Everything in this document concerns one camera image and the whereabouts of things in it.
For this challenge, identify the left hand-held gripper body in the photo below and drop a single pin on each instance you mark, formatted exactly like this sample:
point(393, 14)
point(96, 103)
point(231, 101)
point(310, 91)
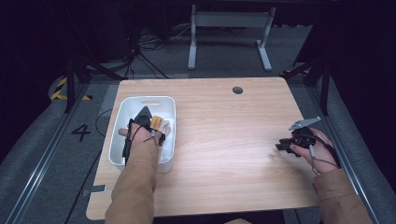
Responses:
point(144, 118)

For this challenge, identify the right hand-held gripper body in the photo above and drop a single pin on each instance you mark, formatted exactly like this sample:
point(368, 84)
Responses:
point(302, 137)

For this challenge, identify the white plastic storage basket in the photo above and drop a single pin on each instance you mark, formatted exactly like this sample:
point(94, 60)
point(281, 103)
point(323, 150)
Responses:
point(166, 107)

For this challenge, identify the person's left hand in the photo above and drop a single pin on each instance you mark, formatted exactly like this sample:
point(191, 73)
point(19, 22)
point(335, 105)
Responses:
point(141, 135)

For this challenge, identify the person's right hand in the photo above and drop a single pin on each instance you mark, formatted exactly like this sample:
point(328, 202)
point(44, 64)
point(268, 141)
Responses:
point(323, 155)

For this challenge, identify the black metal stand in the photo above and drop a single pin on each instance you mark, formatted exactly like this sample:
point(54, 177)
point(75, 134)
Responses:
point(325, 87)

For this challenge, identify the black tripod stand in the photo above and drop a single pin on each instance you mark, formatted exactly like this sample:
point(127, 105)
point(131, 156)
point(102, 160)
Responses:
point(71, 81)

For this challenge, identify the grey metal table bracket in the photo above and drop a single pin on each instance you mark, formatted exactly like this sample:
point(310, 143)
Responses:
point(96, 189)

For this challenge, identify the grey metal table frame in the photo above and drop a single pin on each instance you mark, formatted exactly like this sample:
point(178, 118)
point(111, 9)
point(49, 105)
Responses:
point(230, 19)

